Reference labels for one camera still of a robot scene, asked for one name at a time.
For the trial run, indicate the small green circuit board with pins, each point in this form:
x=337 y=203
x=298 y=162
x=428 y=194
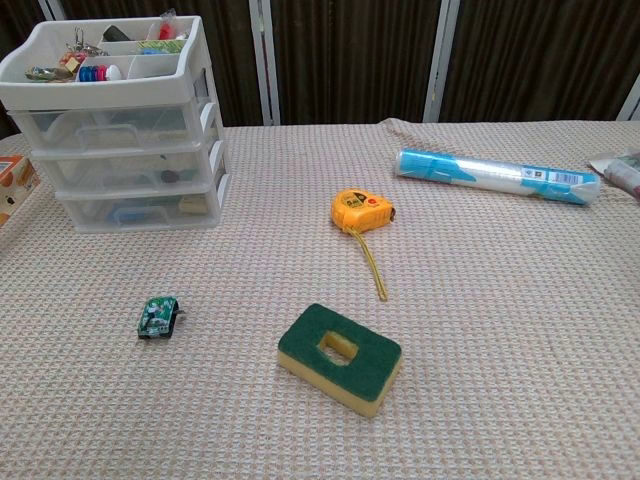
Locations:
x=155 y=317

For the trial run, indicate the clear drawer with dark item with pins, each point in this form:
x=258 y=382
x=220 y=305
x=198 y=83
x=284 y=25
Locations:
x=100 y=167

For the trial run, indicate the clear drawer with tan item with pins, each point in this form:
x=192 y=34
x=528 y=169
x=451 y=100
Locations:
x=90 y=205

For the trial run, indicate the orange cardboard box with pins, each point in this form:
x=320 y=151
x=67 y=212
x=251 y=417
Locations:
x=15 y=185

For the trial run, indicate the yellow tape measure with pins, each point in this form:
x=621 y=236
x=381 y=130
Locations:
x=357 y=210

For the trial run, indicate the green yellow sponge with hole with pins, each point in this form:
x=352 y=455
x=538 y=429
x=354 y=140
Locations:
x=300 y=345

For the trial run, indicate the tan block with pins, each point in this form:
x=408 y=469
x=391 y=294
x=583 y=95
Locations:
x=194 y=205

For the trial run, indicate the beige woven tablecloth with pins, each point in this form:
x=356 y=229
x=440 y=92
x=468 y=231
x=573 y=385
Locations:
x=450 y=325

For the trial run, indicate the blue flat item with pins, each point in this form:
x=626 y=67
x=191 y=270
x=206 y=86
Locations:
x=137 y=217

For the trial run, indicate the dark pleated curtain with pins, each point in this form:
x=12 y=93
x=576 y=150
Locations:
x=350 y=55

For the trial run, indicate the blue white plastic bag roll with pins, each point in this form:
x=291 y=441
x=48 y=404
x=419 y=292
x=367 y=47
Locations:
x=500 y=175

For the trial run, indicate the blue green small package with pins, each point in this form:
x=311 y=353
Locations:
x=160 y=47

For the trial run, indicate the red candy packet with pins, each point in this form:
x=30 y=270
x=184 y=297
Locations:
x=165 y=30

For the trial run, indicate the stack of coloured rings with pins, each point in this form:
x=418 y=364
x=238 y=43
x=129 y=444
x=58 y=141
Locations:
x=92 y=73

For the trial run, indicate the small black block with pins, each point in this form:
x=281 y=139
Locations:
x=116 y=33

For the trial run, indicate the yellow red tag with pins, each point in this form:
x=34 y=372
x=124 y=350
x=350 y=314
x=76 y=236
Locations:
x=72 y=62

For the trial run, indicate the floral tissue packet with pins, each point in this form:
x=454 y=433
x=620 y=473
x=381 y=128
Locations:
x=625 y=175

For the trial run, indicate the green wrapped candy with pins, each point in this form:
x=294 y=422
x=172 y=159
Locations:
x=47 y=74

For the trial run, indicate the white frame post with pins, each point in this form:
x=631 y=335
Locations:
x=440 y=60
x=265 y=60
x=631 y=102
x=52 y=6

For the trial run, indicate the white plastic drawer organizer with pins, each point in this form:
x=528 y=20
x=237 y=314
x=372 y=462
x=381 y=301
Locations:
x=100 y=95

